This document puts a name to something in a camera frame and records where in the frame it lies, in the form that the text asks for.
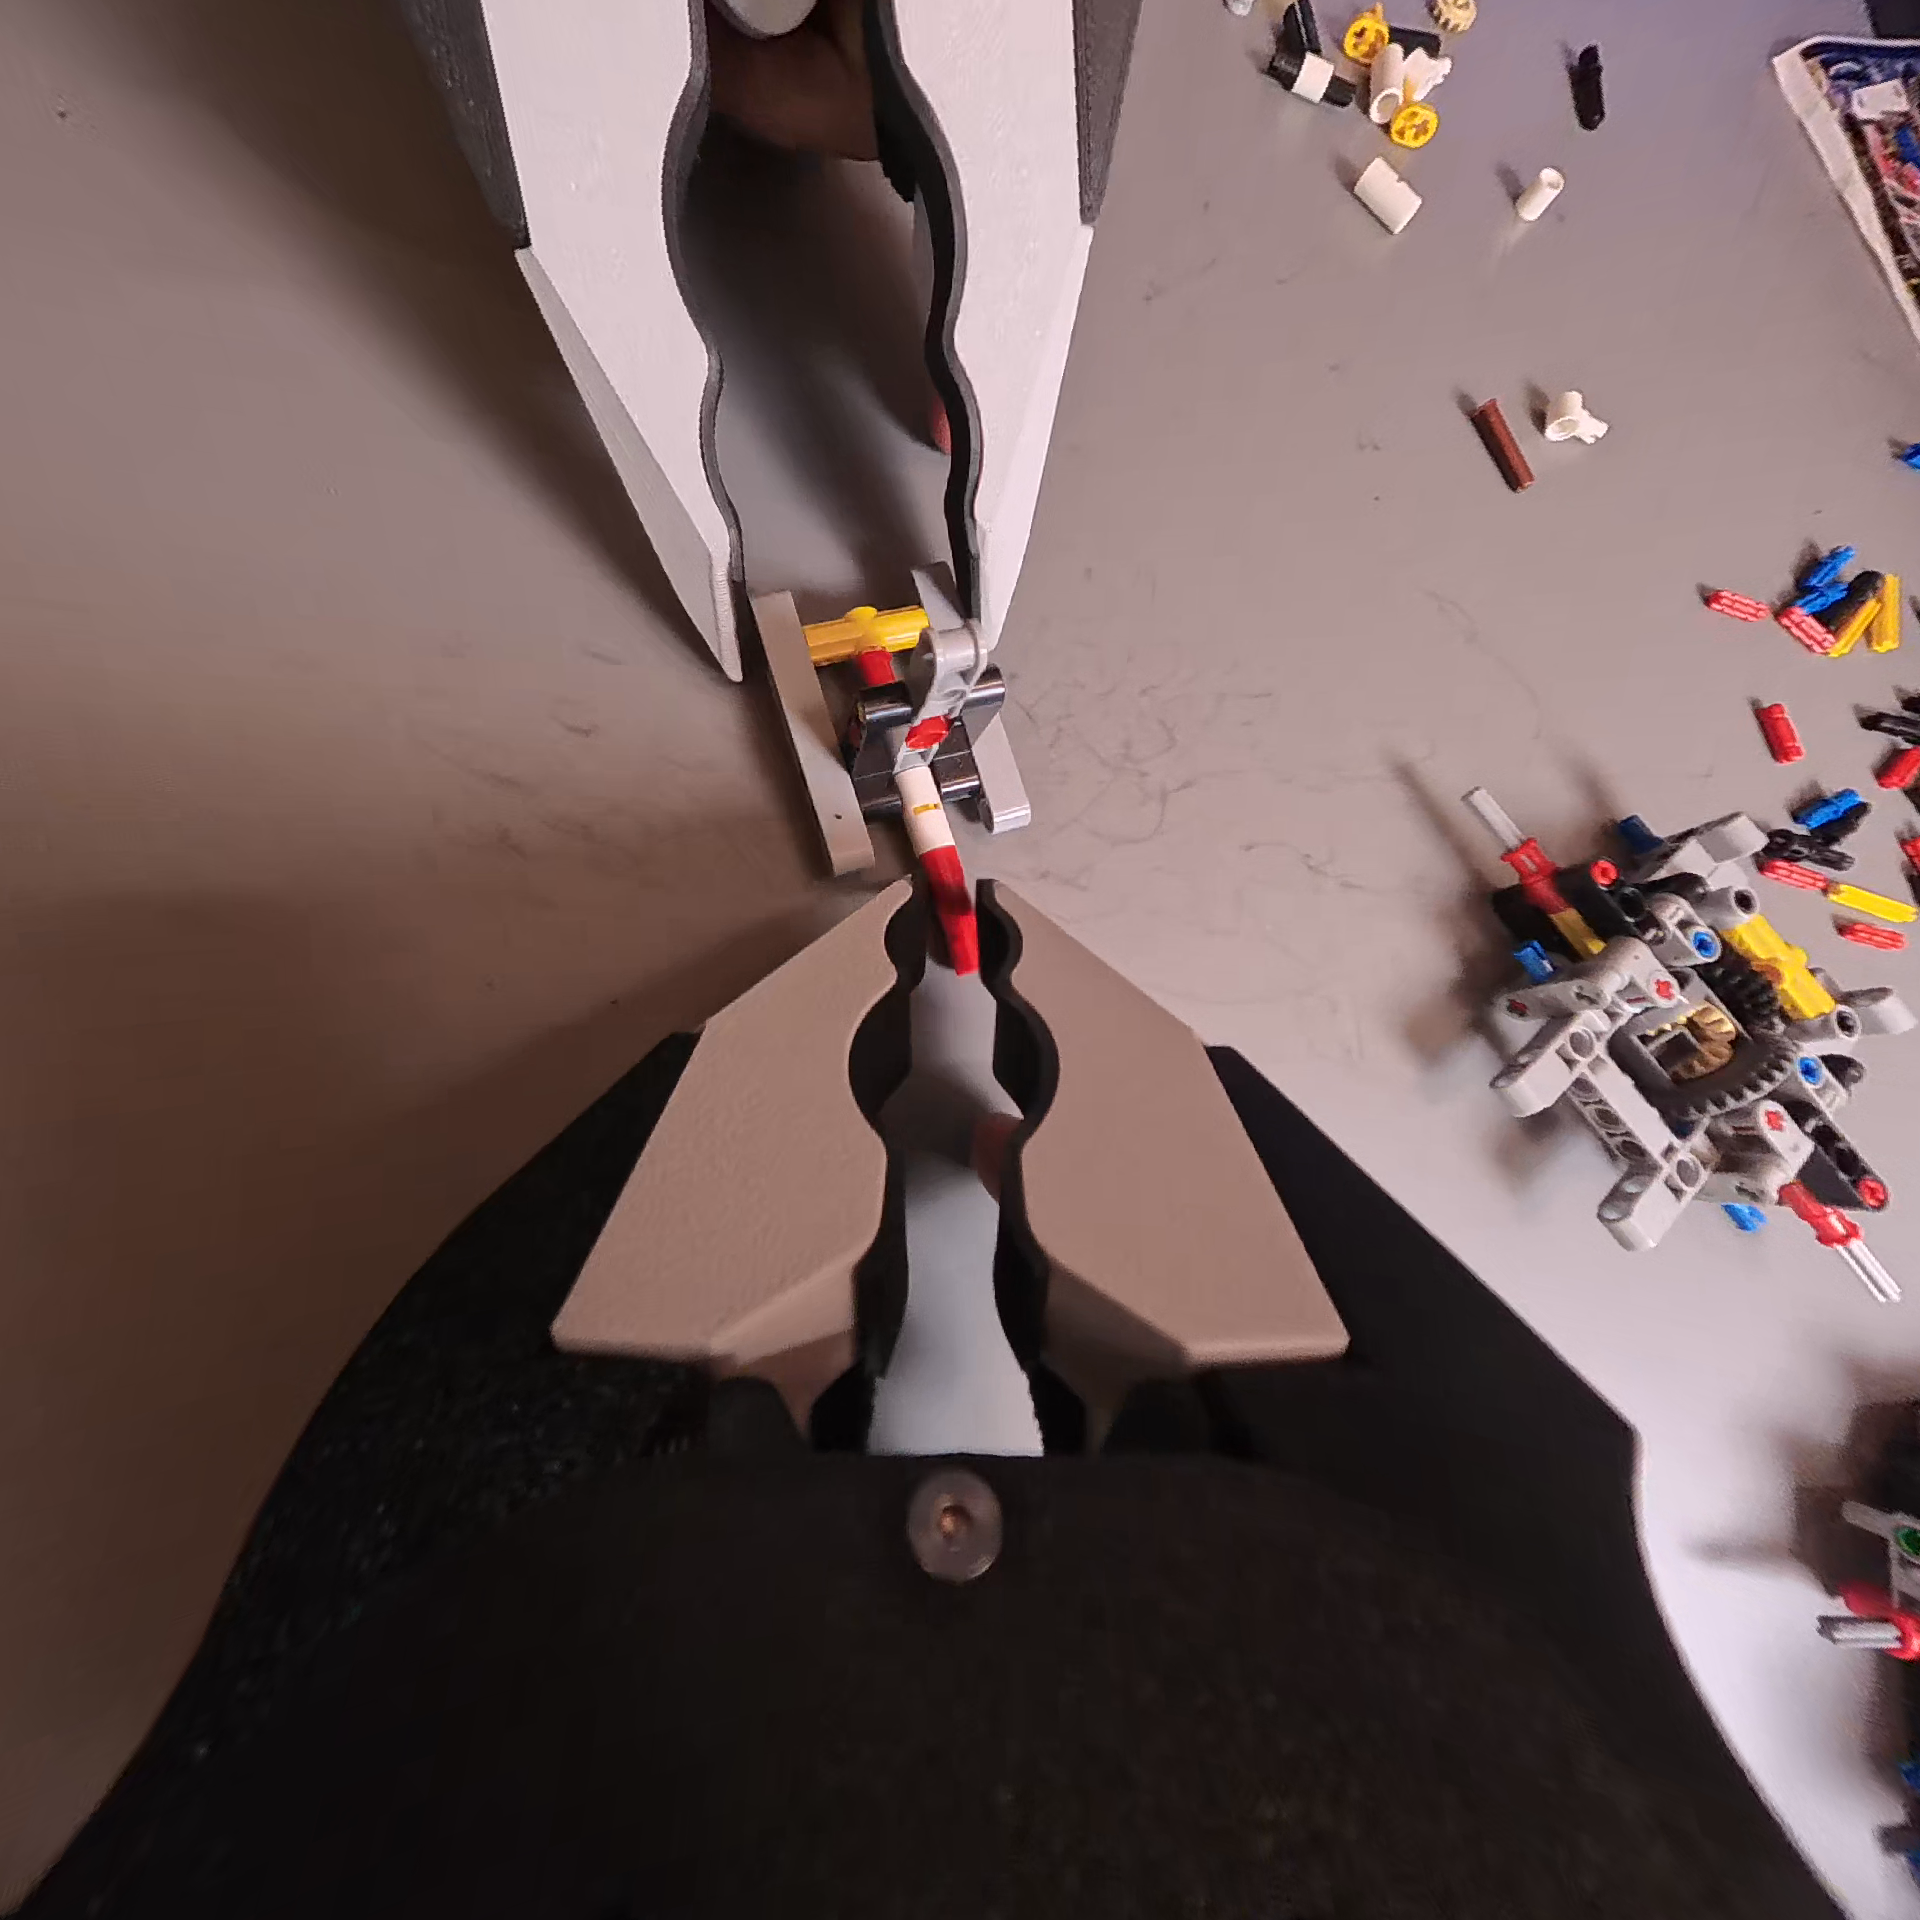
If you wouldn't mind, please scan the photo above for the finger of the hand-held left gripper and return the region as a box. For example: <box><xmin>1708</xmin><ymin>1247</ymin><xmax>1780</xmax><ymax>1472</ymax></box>
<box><xmin>482</xmin><ymin>0</ymin><xmax>750</xmax><ymax>686</ymax></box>
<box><xmin>863</xmin><ymin>0</ymin><xmax>1097</xmax><ymax>639</ymax></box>

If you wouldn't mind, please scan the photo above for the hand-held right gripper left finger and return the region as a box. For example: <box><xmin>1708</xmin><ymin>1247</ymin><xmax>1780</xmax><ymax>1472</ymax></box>
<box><xmin>555</xmin><ymin>878</ymin><xmax>924</xmax><ymax>1442</ymax></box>

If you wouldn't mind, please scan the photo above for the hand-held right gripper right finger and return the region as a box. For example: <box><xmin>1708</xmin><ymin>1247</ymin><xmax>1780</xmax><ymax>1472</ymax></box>
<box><xmin>973</xmin><ymin>878</ymin><xmax>1352</xmax><ymax>1427</ymax></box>

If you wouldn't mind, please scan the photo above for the small grey frame brick model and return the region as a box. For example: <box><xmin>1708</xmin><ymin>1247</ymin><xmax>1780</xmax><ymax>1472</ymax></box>
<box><xmin>745</xmin><ymin>562</ymin><xmax>1040</xmax><ymax>880</ymax></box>

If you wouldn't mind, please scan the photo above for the heap of white yellow parts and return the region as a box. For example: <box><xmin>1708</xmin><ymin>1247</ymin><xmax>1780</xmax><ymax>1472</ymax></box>
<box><xmin>1230</xmin><ymin>0</ymin><xmax>1478</xmax><ymax>153</ymax></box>

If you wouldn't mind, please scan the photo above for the grey gear toy brick model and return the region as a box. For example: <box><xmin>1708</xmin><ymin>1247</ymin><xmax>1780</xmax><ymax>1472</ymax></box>
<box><xmin>1463</xmin><ymin>786</ymin><xmax>1920</xmax><ymax>1306</ymax></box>

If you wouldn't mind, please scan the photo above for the heap of small coloured pins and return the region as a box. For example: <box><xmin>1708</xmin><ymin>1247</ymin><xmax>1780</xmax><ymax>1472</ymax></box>
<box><xmin>1704</xmin><ymin>541</ymin><xmax>1920</xmax><ymax>950</ymax></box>

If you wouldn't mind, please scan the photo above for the dark toy brick model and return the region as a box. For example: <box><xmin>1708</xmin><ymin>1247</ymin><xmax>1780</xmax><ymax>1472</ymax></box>
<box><xmin>1814</xmin><ymin>1402</ymin><xmax>1920</xmax><ymax>1864</ymax></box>

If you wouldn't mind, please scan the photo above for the instruction sheet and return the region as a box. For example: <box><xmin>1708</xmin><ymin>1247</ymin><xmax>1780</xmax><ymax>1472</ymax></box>
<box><xmin>1774</xmin><ymin>33</ymin><xmax>1920</xmax><ymax>338</ymax></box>

